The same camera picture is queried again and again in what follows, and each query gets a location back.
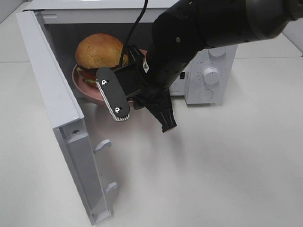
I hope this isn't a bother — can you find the burger with sesame bun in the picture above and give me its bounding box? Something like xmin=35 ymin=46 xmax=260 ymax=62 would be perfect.
xmin=75 ymin=33 xmax=123 ymax=88

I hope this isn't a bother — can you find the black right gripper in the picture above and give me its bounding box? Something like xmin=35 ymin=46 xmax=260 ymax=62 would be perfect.
xmin=96 ymin=44 xmax=189 ymax=133

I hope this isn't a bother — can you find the white microwave door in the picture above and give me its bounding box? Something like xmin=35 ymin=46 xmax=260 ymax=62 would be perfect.
xmin=16 ymin=10 xmax=117 ymax=225

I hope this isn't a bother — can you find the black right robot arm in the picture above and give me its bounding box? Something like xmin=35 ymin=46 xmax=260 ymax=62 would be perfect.
xmin=96 ymin=0 xmax=303 ymax=132

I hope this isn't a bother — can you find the pink round plate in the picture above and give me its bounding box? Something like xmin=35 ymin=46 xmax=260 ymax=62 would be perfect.
xmin=71 ymin=48 xmax=149 ymax=106

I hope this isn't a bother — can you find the lower white timer knob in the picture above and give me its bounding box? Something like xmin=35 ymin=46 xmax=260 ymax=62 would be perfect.
xmin=202 ymin=67 xmax=220 ymax=85

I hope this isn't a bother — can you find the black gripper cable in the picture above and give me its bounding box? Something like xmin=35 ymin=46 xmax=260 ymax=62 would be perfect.
xmin=119 ymin=0 xmax=149 ymax=68

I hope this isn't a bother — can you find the white microwave oven body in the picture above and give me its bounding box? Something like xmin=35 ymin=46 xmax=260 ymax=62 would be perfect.
xmin=17 ymin=0 xmax=237 ymax=105

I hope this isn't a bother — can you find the upper white power knob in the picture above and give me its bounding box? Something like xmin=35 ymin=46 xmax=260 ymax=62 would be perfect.
xmin=208 ymin=47 xmax=226 ymax=57

